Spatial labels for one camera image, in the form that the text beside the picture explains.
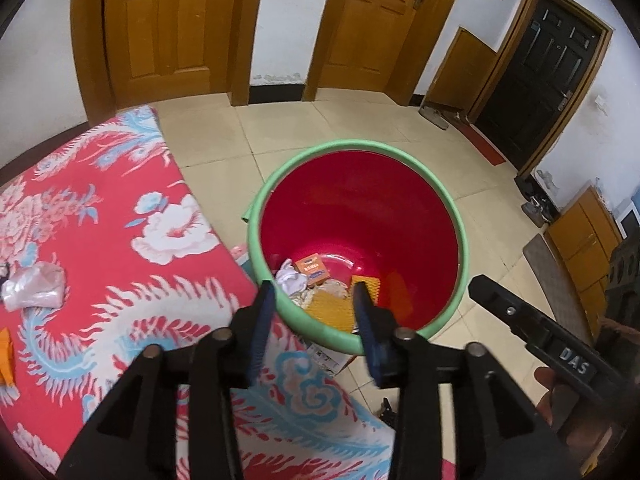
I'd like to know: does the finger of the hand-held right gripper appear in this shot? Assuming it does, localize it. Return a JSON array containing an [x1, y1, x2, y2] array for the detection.
[[468, 274, 548, 348]]

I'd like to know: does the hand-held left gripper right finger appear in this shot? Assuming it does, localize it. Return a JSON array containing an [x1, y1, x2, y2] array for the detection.
[[352, 282, 576, 480]]

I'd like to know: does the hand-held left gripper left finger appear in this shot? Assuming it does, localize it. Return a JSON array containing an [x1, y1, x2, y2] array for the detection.
[[55, 280, 278, 480]]

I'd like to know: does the yellow foam fruit net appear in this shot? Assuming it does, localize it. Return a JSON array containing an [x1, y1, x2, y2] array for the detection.
[[306, 275, 383, 333]]

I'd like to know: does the small white tissue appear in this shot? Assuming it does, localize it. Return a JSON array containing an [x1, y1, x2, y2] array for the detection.
[[274, 259, 310, 296]]

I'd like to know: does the small orange box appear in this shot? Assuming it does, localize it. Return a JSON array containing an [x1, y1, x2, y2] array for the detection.
[[294, 254, 333, 288]]

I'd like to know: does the red bucket with green rim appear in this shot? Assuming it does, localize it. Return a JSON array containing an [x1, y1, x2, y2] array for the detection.
[[240, 138, 471, 356]]

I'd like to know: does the person's right hand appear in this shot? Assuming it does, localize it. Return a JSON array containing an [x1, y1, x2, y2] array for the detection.
[[532, 366, 576, 431]]

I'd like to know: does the printed paper leaflet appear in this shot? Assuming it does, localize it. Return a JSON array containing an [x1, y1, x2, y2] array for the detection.
[[305, 342, 352, 377]]

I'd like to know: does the grey floor mat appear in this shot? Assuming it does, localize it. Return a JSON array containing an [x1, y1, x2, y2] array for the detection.
[[522, 232, 572, 312]]

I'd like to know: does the wooden cabinet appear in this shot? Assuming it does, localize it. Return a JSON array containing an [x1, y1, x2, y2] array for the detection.
[[545, 185, 627, 326]]

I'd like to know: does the pair of dark shoes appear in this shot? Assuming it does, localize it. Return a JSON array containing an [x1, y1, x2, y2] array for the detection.
[[515, 172, 560, 224]]

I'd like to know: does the white appliance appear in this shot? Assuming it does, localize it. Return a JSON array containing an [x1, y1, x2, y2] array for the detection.
[[615, 199, 640, 241]]

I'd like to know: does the red doormat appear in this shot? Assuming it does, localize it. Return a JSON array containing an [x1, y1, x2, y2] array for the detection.
[[457, 122, 507, 166]]

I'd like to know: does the red floral blanket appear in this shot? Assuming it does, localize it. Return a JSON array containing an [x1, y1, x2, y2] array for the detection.
[[0, 105, 401, 480]]

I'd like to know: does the grey dustpan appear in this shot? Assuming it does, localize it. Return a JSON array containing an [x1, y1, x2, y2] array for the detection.
[[419, 101, 467, 130]]

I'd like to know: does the black entrance door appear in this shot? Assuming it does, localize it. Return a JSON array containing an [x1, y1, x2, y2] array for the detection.
[[465, 0, 613, 176]]

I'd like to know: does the clear plastic bag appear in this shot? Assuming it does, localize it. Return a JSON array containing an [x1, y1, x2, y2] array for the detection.
[[1, 262, 67, 311]]

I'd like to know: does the leaning wooden board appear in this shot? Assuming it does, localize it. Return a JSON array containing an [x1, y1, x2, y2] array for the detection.
[[430, 27, 501, 111]]

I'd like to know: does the orange crumpled wrapper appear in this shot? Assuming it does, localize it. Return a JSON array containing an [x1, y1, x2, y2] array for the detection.
[[0, 327, 17, 386]]

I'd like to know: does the wooden panel door with latch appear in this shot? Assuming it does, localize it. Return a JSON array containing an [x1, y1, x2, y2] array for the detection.
[[305, 0, 471, 108]]

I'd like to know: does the wooden panel door with hinge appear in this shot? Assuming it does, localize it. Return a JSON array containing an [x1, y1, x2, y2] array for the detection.
[[70, 0, 268, 121]]

